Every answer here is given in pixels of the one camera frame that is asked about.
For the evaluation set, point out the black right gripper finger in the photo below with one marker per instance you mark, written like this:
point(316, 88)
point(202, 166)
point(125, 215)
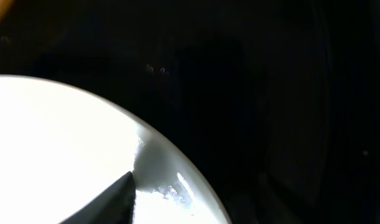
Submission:
point(115, 205)

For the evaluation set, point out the light blue plate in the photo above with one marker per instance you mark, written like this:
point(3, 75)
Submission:
point(61, 147)

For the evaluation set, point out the black round tray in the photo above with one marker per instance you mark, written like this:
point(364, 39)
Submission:
point(276, 102)

